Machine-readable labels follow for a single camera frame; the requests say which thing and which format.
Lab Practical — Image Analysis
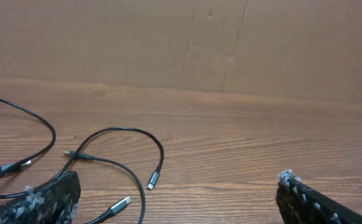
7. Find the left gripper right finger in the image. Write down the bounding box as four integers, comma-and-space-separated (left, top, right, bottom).
275, 170, 362, 224

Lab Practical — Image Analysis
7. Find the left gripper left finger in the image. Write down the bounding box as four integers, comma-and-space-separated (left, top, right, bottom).
0, 171, 81, 224

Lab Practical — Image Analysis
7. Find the separated black cable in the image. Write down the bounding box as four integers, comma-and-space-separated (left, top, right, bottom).
0, 96, 165, 224
0, 159, 32, 179
62, 149, 146, 224

